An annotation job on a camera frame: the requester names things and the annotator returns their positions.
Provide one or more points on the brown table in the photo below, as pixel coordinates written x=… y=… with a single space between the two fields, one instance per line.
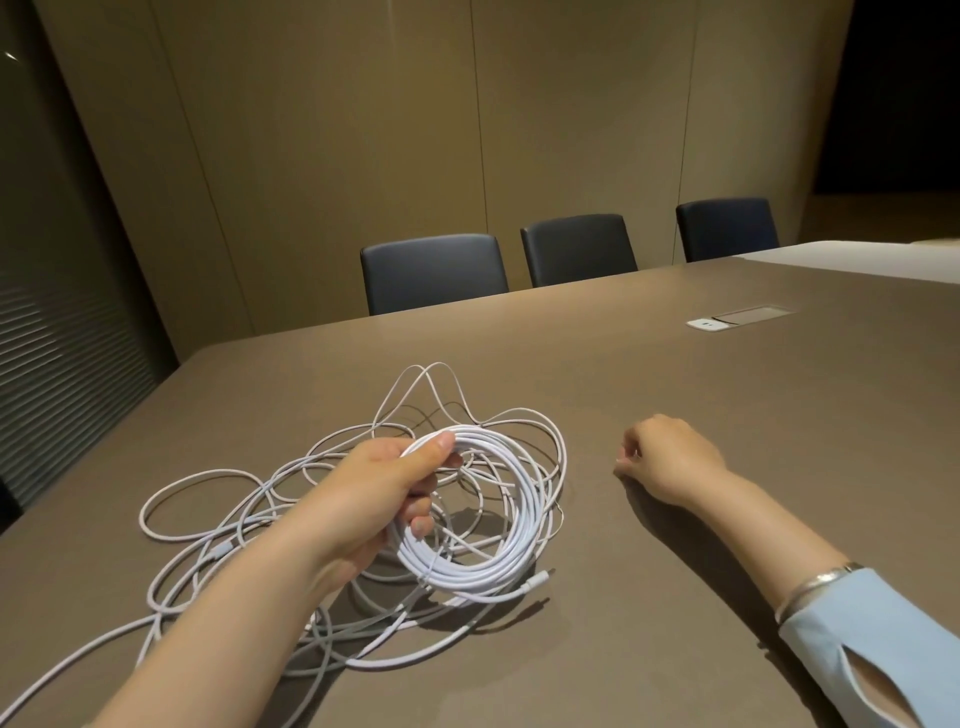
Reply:
x=750 y=420

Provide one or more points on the dark meeting chair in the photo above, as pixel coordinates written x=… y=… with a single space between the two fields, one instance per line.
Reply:
x=577 y=251
x=435 y=274
x=727 y=229

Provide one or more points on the person's left forearm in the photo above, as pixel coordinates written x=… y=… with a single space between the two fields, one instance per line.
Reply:
x=225 y=637

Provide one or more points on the pale beige table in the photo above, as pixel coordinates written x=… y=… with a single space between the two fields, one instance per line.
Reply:
x=862 y=261

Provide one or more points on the glass partition with grey blinds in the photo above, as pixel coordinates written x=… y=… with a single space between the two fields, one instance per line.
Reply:
x=67 y=337

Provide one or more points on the white table socket panel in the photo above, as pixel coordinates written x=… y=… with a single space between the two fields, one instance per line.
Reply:
x=705 y=324

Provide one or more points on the person's right forearm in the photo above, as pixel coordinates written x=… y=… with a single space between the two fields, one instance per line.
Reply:
x=780 y=547

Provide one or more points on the person's left hand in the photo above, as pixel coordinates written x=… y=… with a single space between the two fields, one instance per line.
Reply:
x=360 y=502

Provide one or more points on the person's right hand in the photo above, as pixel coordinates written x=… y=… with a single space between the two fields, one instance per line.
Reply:
x=675 y=457

